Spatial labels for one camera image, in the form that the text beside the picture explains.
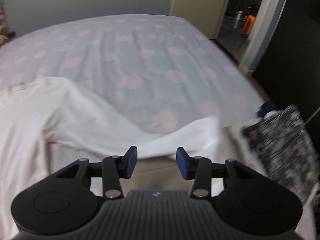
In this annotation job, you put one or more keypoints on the orange object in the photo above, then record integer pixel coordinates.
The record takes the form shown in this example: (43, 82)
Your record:
(248, 25)

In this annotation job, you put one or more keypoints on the dark wardrobe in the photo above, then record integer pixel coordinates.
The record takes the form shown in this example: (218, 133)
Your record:
(295, 55)

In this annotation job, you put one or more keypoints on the white door frame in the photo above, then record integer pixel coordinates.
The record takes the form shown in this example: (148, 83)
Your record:
(262, 25)

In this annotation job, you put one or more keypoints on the cream door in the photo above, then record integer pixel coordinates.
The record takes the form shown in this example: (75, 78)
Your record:
(197, 5)

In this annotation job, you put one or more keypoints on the bed with pink dotted sheet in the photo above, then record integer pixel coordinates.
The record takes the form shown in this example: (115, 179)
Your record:
(150, 55)

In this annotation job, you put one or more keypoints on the dark blue cloth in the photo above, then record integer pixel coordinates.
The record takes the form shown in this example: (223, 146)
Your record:
(265, 106)

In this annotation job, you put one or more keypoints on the tall white container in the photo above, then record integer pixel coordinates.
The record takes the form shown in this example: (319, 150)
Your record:
(238, 18)

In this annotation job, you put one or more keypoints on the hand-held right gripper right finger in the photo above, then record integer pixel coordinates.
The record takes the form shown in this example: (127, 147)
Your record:
(181, 163)

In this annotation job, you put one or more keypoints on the white shirt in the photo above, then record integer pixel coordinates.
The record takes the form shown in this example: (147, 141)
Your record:
(37, 130)

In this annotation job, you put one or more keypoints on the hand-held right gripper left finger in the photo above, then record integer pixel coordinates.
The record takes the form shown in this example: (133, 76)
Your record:
(132, 161)

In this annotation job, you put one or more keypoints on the dark floral garment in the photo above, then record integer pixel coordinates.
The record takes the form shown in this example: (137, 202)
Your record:
(282, 150)

